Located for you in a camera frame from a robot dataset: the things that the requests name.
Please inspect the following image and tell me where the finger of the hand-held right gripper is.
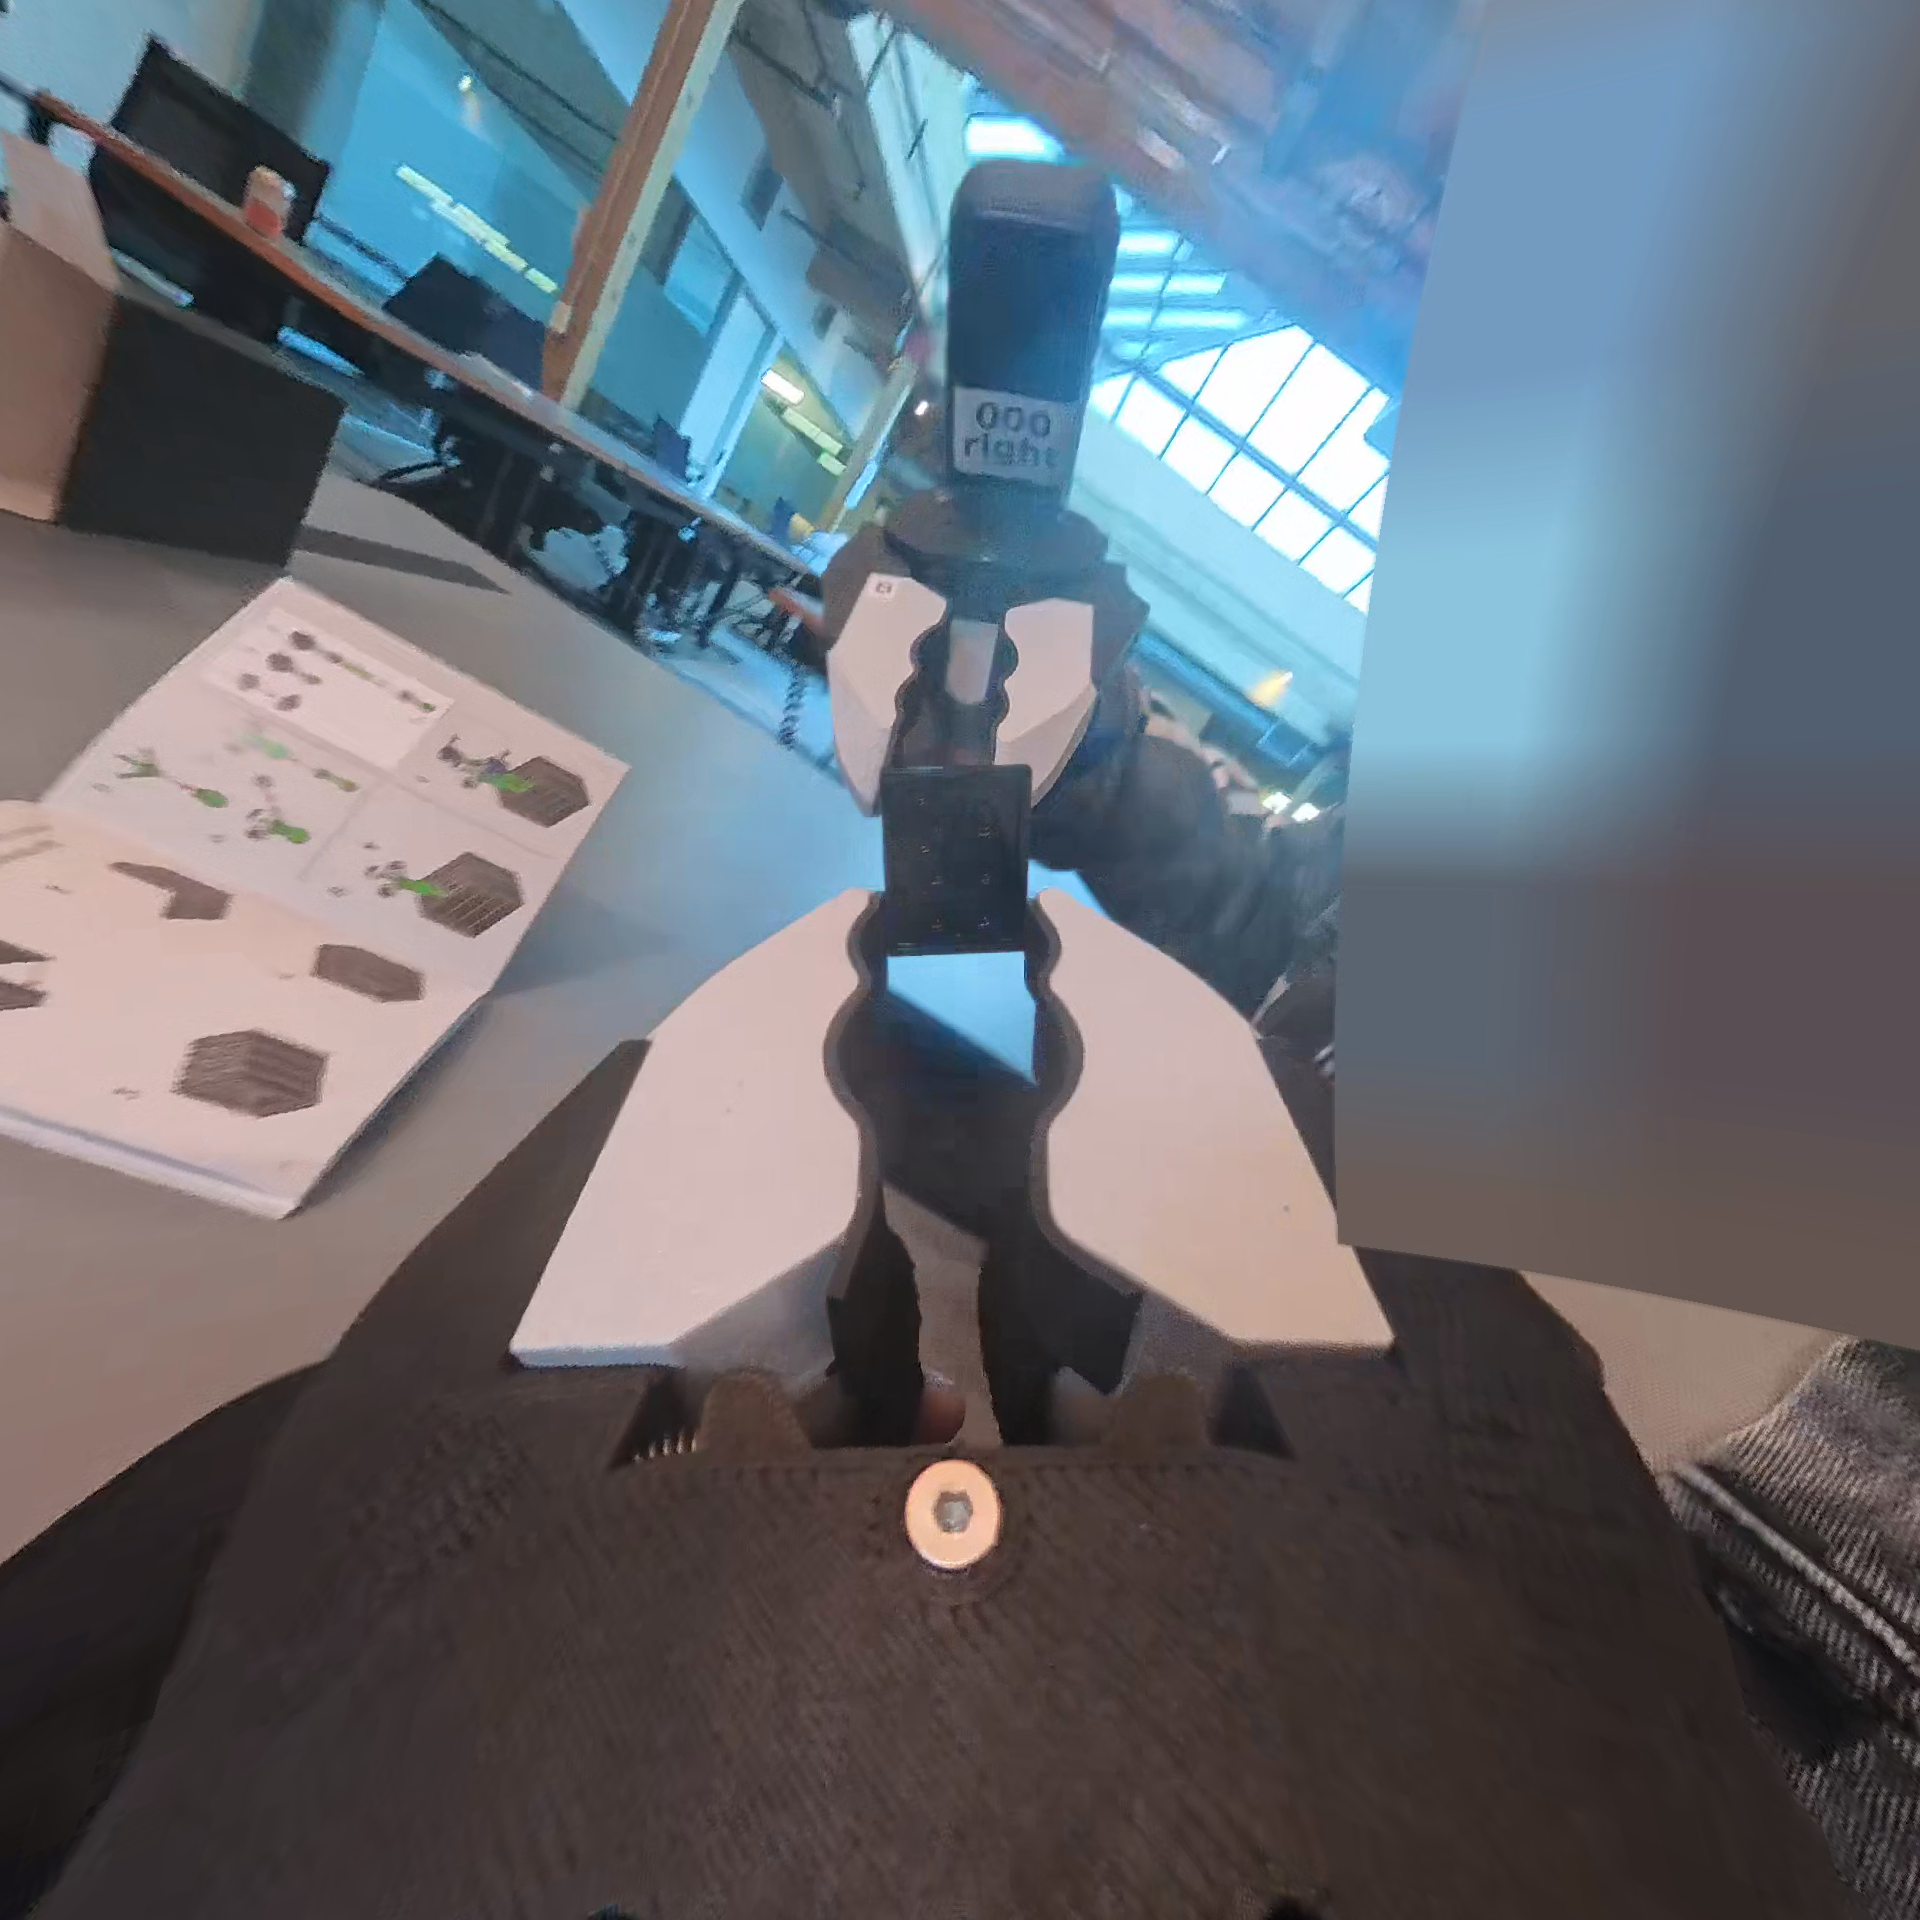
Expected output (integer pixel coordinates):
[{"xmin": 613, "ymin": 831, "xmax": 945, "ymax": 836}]
[
  {"xmin": 827, "ymin": 576, "xmax": 957, "ymax": 819},
  {"xmin": 995, "ymin": 599, "xmax": 1113, "ymax": 801}
]

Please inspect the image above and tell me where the black office chair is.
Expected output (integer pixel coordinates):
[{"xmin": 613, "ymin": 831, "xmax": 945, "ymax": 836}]
[
  {"xmin": 89, "ymin": 39, "xmax": 334, "ymax": 309},
  {"xmin": 373, "ymin": 253, "xmax": 550, "ymax": 397}
]

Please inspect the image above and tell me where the person's right forearm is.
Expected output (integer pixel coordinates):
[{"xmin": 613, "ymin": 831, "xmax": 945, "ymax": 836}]
[{"xmin": 1026, "ymin": 660, "xmax": 1348, "ymax": 1025}]

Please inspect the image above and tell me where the black L-shaped lego assembly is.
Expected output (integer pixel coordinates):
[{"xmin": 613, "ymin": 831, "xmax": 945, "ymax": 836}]
[{"xmin": 878, "ymin": 762, "xmax": 1038, "ymax": 958}]

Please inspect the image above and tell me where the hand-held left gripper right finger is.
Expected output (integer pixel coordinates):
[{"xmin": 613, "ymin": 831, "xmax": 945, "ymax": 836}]
[{"xmin": 1031, "ymin": 889, "xmax": 1396, "ymax": 1359}]

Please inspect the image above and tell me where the wooden support post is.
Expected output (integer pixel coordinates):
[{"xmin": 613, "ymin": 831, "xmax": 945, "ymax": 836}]
[{"xmin": 538, "ymin": 0, "xmax": 748, "ymax": 413}]

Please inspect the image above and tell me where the lego instruction booklet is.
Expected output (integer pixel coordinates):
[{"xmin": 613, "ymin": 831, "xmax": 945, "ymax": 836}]
[{"xmin": 0, "ymin": 576, "xmax": 634, "ymax": 1219}]

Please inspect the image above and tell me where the black carton with white flap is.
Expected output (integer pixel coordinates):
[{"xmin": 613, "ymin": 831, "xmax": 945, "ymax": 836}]
[{"xmin": 0, "ymin": 134, "xmax": 348, "ymax": 572}]

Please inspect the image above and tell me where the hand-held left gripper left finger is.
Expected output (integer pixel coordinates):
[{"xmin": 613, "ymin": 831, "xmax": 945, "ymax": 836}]
[{"xmin": 510, "ymin": 884, "xmax": 889, "ymax": 1376}]

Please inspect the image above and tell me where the wooden desk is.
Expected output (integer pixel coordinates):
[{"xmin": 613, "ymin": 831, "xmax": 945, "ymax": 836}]
[{"xmin": 30, "ymin": 90, "xmax": 827, "ymax": 603}]

